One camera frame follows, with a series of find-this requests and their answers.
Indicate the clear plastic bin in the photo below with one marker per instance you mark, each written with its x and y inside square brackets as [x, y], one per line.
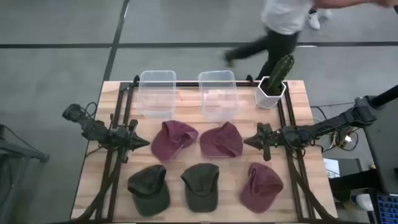
[217, 96]
[157, 93]

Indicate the black metal table frame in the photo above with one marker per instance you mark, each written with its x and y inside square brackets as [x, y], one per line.
[295, 174]

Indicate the dark green cap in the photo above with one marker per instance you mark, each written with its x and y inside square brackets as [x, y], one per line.
[149, 193]
[200, 188]

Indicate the black tripod stand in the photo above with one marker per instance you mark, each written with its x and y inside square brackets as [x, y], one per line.
[18, 155]

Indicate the person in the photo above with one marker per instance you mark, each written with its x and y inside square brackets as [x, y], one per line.
[280, 18]

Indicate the white bottle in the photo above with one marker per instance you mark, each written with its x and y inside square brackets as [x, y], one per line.
[363, 202]

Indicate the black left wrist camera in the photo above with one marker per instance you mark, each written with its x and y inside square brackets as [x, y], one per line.
[133, 125]

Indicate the white hexagonal plant pot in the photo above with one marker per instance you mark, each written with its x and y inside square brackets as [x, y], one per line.
[264, 99]

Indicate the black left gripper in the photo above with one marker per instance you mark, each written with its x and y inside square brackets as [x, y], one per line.
[124, 140]

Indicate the green cactus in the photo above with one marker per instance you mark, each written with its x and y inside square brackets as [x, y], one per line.
[280, 73]

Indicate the black equipment stand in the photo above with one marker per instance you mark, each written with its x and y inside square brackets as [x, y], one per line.
[382, 140]

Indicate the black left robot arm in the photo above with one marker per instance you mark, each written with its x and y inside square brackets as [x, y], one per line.
[93, 130]

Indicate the maroon cap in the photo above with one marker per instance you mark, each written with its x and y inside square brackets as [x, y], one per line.
[221, 141]
[172, 140]
[261, 188]

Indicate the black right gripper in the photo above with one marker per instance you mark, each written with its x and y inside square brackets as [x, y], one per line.
[268, 141]

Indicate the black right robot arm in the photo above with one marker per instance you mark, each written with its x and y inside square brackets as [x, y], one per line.
[342, 119]

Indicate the white paper sheet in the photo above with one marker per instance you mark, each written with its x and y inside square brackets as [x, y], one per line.
[331, 166]

